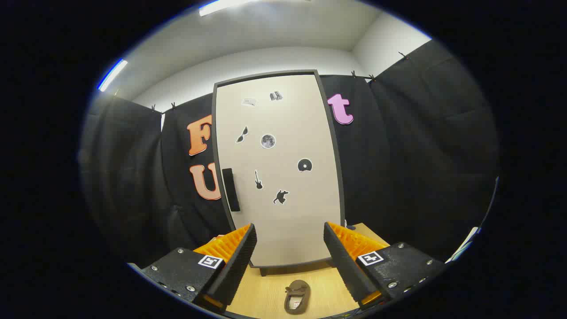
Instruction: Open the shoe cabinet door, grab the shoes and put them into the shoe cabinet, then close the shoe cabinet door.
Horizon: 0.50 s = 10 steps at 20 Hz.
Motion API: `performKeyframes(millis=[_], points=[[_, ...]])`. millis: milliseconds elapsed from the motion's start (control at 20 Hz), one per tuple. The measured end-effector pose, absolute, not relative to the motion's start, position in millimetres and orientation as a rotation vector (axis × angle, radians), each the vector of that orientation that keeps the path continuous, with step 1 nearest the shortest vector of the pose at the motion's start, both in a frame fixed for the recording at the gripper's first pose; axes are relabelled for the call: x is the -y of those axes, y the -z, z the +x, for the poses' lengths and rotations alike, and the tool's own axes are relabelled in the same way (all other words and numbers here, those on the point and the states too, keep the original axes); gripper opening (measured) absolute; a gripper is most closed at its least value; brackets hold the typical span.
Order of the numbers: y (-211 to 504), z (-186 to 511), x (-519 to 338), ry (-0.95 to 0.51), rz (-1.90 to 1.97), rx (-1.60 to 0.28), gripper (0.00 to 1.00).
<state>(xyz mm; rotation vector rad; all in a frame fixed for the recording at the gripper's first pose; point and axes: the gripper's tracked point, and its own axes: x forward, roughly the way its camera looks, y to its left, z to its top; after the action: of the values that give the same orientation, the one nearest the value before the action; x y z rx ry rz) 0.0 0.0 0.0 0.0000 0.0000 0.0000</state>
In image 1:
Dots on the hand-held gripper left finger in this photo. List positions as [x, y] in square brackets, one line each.
[239, 266]

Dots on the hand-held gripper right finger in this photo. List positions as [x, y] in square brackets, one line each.
[343, 266]

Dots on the brown fuzzy shoe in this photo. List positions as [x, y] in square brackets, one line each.
[297, 285]

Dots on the grey shoe cabinet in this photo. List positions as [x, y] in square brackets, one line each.
[214, 115]

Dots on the white printed board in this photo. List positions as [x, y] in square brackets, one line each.
[463, 246]

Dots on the black backdrop cloth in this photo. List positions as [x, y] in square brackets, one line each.
[421, 155]

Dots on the ceiling light strip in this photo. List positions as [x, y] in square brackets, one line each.
[112, 75]
[226, 6]

